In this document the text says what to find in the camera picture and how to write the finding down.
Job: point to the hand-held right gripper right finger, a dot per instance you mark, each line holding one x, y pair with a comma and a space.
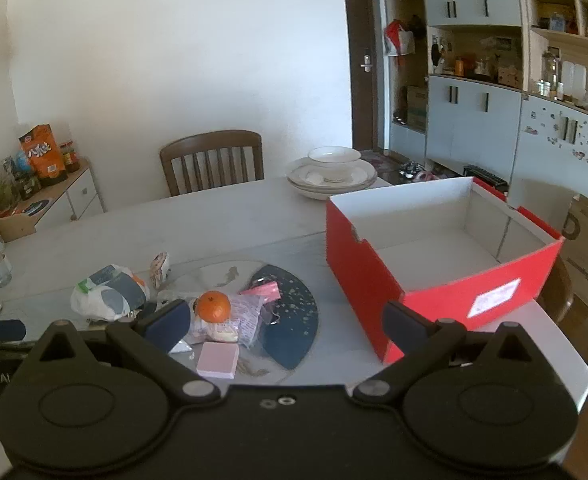
405, 324

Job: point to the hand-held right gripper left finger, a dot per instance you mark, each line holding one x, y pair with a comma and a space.
166, 325

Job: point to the small printed snack packet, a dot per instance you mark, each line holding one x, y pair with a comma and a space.
159, 270

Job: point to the white cardboard box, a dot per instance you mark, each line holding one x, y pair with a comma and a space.
364, 285

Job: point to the white plastic bag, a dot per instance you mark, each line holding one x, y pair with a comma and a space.
106, 297

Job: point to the clear plastic bag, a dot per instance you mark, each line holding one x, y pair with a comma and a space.
251, 317

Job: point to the pink paper packet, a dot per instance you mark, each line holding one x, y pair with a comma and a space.
261, 291

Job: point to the white marble desktop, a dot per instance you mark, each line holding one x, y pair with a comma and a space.
223, 220

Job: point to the orange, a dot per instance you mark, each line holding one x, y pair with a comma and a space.
212, 307

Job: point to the pink sticky note pad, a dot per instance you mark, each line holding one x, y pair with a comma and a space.
217, 361

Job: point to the pair of pink slippers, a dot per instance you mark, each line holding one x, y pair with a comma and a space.
430, 175

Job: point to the white side cabinet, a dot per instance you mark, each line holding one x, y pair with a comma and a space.
73, 197

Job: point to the pair of dark sneakers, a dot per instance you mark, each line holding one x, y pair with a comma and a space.
411, 169

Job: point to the patterned rug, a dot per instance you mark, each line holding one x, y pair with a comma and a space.
379, 162

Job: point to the black shoe rack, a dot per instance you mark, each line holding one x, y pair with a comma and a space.
486, 177

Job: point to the brown slatted wooden chair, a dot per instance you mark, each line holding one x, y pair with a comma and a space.
213, 160

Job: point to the stack of white plates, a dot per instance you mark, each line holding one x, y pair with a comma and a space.
304, 185

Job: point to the white porcelain bowl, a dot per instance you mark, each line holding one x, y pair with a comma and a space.
335, 162

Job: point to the orange snack bag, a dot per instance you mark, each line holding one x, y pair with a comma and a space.
43, 152

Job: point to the sauce bottles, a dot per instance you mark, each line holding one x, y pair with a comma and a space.
69, 157

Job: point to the white cabinet with stickers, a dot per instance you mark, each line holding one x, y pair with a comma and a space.
559, 160

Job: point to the red and white bag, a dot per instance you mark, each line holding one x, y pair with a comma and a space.
399, 37

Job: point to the brown door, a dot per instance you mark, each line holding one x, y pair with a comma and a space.
361, 35

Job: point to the open wooden shelf unit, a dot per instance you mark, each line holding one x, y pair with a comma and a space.
574, 50

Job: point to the tall white wall cabinet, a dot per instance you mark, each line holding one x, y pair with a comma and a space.
474, 120

